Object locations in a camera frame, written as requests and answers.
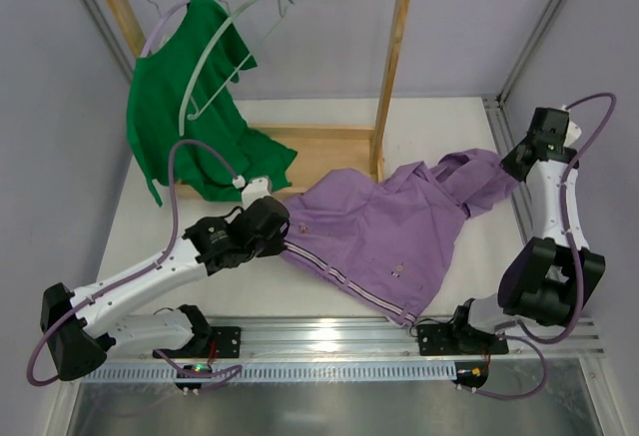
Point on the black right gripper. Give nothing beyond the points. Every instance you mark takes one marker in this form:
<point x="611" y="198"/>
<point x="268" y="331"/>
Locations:
<point x="515" y="158"/>

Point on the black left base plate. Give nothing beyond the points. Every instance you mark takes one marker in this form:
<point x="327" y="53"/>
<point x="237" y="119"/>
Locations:
<point x="216" y="342"/>

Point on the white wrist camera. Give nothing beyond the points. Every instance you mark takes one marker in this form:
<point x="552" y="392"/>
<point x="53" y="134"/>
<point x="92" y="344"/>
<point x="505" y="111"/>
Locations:
<point x="573" y="133"/>
<point x="252" y="190"/>

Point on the aluminium mounting rail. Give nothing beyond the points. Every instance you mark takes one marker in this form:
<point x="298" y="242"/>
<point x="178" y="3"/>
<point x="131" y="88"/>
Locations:
<point x="270" y="338"/>

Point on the controller board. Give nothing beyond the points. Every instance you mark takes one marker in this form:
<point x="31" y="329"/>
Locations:
<point x="188" y="378"/>
<point x="470" y="374"/>

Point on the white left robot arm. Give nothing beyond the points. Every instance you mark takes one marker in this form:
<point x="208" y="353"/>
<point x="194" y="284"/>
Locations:
<point x="83" y="327"/>

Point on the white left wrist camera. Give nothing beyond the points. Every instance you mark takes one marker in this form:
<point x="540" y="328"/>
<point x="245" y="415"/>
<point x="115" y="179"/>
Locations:
<point x="252" y="190"/>

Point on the purple trousers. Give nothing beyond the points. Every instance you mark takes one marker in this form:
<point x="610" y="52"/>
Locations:
<point x="390" y="244"/>

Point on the green t-shirt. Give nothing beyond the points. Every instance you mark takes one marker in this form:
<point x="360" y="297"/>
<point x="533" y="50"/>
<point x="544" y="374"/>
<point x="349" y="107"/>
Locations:
<point x="182" y="121"/>

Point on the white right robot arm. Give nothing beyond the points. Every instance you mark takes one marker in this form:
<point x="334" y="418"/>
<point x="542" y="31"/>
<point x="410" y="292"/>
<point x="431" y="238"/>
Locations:
<point x="555" y="273"/>

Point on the slotted grey cable duct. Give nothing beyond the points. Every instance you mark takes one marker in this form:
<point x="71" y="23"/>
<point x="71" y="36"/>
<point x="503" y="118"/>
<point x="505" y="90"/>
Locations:
<point x="288" y="372"/>

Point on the purple clothes hanger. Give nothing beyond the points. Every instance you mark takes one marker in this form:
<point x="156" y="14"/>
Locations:
<point x="164" y="17"/>

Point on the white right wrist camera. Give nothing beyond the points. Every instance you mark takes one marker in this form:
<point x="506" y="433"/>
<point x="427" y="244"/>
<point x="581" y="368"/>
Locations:
<point x="573" y="133"/>

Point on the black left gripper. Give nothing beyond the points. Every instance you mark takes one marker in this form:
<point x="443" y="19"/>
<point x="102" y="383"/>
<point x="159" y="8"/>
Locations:
<point x="279" y="226"/>

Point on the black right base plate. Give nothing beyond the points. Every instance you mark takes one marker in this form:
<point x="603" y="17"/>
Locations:
<point x="447" y="339"/>

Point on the right controller board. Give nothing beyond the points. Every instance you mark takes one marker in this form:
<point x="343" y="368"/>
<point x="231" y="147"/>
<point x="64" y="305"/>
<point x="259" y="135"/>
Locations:
<point x="470" y="374"/>

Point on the wooden clothes rack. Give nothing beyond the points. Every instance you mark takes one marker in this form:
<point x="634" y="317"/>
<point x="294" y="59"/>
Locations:
<point x="327" y="82"/>

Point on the left controller board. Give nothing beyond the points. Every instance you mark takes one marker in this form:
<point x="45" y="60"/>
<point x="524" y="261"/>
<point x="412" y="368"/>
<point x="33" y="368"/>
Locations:
<point x="188" y="378"/>

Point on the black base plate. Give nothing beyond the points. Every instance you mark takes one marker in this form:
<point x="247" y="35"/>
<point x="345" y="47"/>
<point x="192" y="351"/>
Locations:
<point x="447" y="339"/>
<point x="216" y="342"/>

